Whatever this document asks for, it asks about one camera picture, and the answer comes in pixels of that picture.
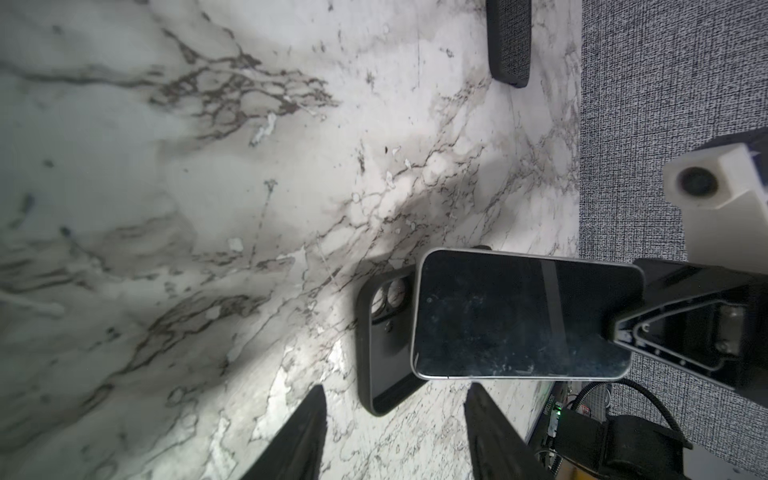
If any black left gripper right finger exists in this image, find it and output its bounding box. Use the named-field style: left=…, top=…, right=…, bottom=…
left=464, top=382, right=554, bottom=480

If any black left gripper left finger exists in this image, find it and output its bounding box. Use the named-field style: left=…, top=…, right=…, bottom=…
left=242, top=385, right=327, bottom=480

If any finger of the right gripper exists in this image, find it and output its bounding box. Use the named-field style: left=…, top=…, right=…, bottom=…
left=605, top=259, right=767, bottom=406

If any black phone with camera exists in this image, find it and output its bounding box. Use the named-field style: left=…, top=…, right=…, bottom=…
left=355, top=265, right=425, bottom=417

